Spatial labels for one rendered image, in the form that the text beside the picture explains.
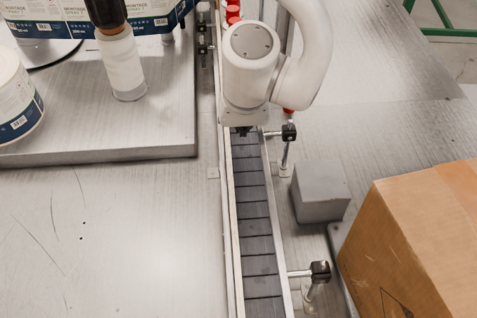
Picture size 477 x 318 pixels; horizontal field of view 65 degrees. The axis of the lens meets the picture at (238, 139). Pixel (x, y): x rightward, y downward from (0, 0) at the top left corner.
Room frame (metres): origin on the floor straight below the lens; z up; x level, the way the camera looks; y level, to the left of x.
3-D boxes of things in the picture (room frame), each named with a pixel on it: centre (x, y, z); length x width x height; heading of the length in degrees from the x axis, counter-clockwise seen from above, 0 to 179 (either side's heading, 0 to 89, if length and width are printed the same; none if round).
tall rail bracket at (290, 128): (0.53, -0.09, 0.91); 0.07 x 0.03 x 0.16; 95
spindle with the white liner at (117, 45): (0.75, 0.29, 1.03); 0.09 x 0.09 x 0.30
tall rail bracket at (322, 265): (0.23, -0.11, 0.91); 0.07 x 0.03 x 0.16; 95
